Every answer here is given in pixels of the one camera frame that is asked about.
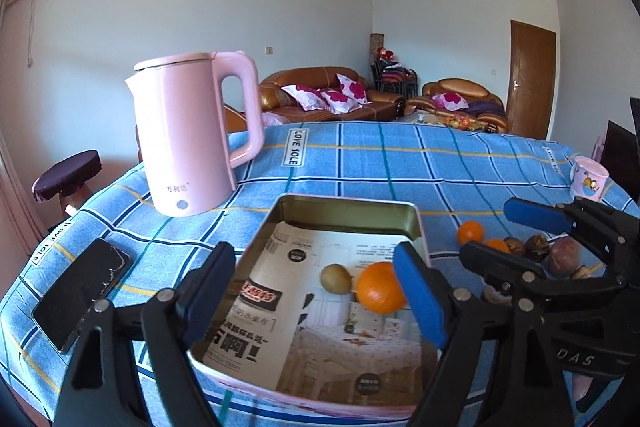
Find air conditioner pipe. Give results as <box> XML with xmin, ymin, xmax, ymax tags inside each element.
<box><xmin>26</xmin><ymin>0</ymin><xmax>40</xmax><ymax>68</ymax></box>

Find white pillow red flowers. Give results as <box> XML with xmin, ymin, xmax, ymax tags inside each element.
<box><xmin>281</xmin><ymin>84</ymin><xmax>326</xmax><ymax>111</ymax></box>
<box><xmin>320</xmin><ymin>89</ymin><xmax>362</xmax><ymax>114</ymax></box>
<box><xmin>336</xmin><ymin>73</ymin><xmax>368</xmax><ymax>102</ymax></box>
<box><xmin>432</xmin><ymin>91</ymin><xmax>468</xmax><ymax>110</ymax></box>

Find brown leather sofa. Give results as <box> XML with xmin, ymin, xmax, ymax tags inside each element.
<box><xmin>259</xmin><ymin>67</ymin><xmax>407</xmax><ymax>124</ymax></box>

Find coffee table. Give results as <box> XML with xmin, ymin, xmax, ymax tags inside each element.
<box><xmin>400</xmin><ymin>111</ymin><xmax>451</xmax><ymax>125</ymax></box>

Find dark cabinet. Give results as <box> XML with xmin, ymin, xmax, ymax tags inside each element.
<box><xmin>602</xmin><ymin>121</ymin><xmax>636</xmax><ymax>172</ymax></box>

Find decorative fruit pile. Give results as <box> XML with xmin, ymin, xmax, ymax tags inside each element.
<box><xmin>445</xmin><ymin>114</ymin><xmax>481</xmax><ymax>131</ymax></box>

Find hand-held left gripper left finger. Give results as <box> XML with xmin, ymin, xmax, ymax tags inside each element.
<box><xmin>54</xmin><ymin>241</ymin><xmax>237</xmax><ymax>427</ymax></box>

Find pink cartoon cup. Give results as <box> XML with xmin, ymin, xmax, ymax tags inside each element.
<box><xmin>570</xmin><ymin>155</ymin><xmax>611</xmax><ymax>202</ymax></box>

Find tall patterned vase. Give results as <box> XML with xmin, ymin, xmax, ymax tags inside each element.
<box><xmin>370</xmin><ymin>33</ymin><xmax>386</xmax><ymax>78</ymax></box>

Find purple blanket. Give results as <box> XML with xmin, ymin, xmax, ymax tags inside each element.
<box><xmin>467</xmin><ymin>101</ymin><xmax>505</xmax><ymax>118</ymax></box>

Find large orange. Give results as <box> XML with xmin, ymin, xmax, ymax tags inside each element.
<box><xmin>356</xmin><ymin>261</ymin><xmax>407</xmax><ymax>314</ymax></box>

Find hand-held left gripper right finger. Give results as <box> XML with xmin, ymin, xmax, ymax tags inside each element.
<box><xmin>392</xmin><ymin>241</ymin><xmax>576</xmax><ymax>427</ymax></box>

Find brown kiwi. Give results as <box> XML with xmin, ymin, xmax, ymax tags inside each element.
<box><xmin>320</xmin><ymin>263</ymin><xmax>357</xmax><ymax>295</ymax></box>

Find pink electric kettle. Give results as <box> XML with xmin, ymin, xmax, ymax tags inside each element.
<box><xmin>125</xmin><ymin>51</ymin><xmax>266</xmax><ymax>218</ymax></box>

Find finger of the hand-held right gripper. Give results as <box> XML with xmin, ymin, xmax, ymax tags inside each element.
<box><xmin>459</xmin><ymin>241</ymin><xmax>571</xmax><ymax>323</ymax></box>
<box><xmin>502</xmin><ymin>197</ymin><xmax>640</xmax><ymax>280</ymax></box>

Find brown wooden door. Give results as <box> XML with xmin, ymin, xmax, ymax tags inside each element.
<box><xmin>506</xmin><ymin>20</ymin><xmax>557</xmax><ymax>140</ymax></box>

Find blue plaid tablecloth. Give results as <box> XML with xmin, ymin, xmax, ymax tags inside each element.
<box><xmin>0</xmin><ymin>121</ymin><xmax>640</xmax><ymax>427</ymax></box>

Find pink metal tin box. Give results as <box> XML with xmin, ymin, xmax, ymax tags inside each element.
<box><xmin>186</xmin><ymin>193</ymin><xmax>441</xmax><ymax>413</ymax></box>

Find stacked dark chairs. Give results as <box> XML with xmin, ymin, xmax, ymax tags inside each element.
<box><xmin>372</xmin><ymin>57</ymin><xmax>418</xmax><ymax>96</ymax></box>

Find brown leather armchair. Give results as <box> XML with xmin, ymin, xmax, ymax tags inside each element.
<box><xmin>404</xmin><ymin>78</ymin><xmax>510</xmax><ymax>134</ymax></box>
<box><xmin>223</xmin><ymin>104</ymin><xmax>248</xmax><ymax>135</ymax></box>

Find printed paper sheet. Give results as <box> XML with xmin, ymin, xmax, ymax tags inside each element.
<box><xmin>202</xmin><ymin>221</ymin><xmax>438</xmax><ymax>403</ymax></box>

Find black smartphone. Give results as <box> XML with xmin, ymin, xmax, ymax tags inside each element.
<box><xmin>31</xmin><ymin>237</ymin><xmax>135</xmax><ymax>354</ymax></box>

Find purple passion fruit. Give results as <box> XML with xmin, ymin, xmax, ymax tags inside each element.
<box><xmin>547</xmin><ymin>237</ymin><xmax>583</xmax><ymax>278</ymax></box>

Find round dark stool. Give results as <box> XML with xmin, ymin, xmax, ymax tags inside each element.
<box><xmin>32</xmin><ymin>150</ymin><xmax>102</xmax><ymax>218</ymax></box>

